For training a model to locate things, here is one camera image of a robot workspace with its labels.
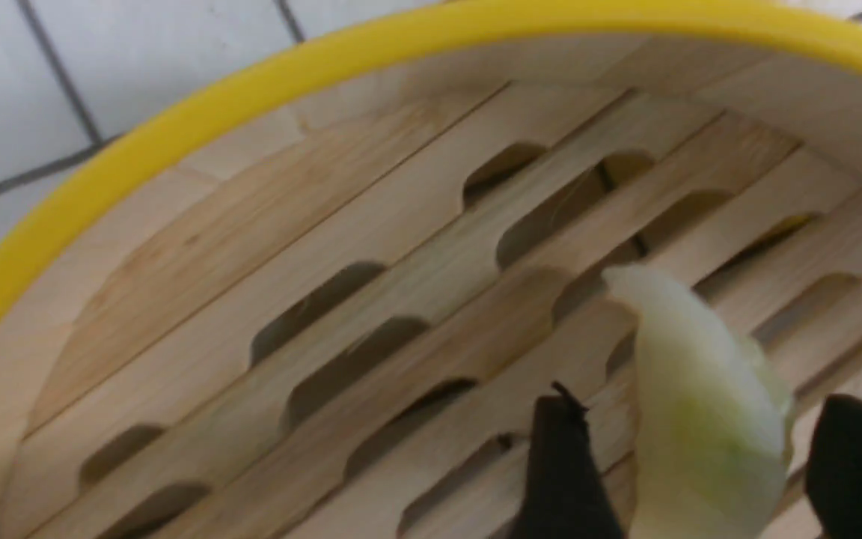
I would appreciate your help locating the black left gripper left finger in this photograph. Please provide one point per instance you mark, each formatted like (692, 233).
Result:
(564, 494)

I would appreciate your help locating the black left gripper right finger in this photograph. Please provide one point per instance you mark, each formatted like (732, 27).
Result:
(833, 474)

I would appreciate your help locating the pale green dumpling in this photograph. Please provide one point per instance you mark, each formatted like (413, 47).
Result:
(714, 433)

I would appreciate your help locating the bamboo steamer tray yellow rim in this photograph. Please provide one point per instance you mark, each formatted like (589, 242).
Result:
(319, 298)

